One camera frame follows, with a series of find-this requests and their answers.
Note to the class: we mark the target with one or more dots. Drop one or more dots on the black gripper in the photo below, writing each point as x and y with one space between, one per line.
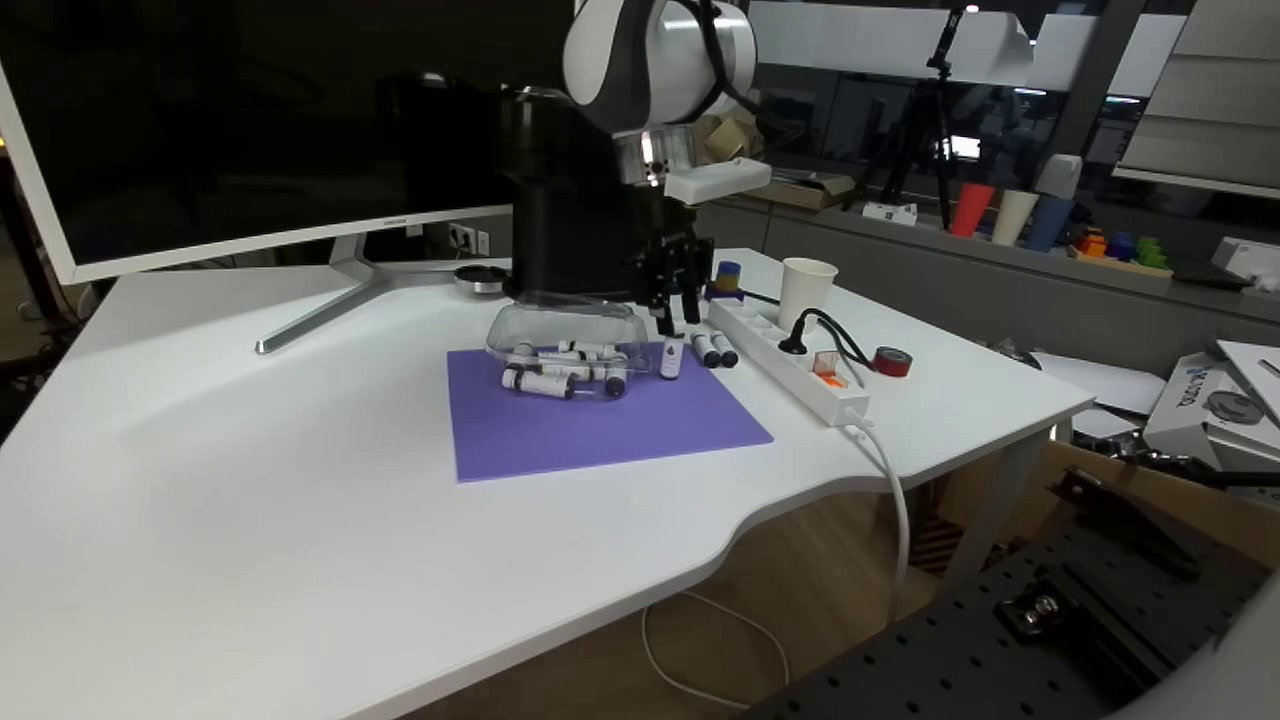
678 246

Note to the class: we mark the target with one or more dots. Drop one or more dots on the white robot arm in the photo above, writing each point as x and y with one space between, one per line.
654 60

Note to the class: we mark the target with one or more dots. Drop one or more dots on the small blue object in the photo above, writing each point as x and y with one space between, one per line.
726 277

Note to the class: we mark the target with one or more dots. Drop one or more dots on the white power strip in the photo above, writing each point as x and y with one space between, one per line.
786 357

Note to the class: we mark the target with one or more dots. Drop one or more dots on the white paper cup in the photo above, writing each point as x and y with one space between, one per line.
807 286

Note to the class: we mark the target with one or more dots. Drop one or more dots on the purple rectangular mat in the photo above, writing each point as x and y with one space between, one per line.
601 424

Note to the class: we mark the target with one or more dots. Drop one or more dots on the black box appliance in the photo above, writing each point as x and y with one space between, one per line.
573 203

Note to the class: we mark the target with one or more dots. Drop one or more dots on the small dark dish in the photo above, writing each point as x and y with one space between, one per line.
480 277

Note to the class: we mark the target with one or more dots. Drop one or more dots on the red plastic cup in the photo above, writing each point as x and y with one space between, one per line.
970 209

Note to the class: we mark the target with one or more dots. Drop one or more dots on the black tripod with light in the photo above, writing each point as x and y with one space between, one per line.
943 94

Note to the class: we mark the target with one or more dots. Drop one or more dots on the white plastic cup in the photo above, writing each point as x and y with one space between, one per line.
1015 216

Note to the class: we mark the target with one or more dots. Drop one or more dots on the blue plastic cup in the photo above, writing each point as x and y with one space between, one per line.
1051 226

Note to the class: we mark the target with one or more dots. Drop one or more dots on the grey metal table leg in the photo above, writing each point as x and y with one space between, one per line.
994 513

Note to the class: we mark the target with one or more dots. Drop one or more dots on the white framed computer monitor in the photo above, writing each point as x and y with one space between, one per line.
264 134

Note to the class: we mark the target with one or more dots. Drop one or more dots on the black perforated breadboard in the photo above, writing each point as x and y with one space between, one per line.
1015 625

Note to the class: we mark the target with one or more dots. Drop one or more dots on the stack of papers and books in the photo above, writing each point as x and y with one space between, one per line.
1220 400

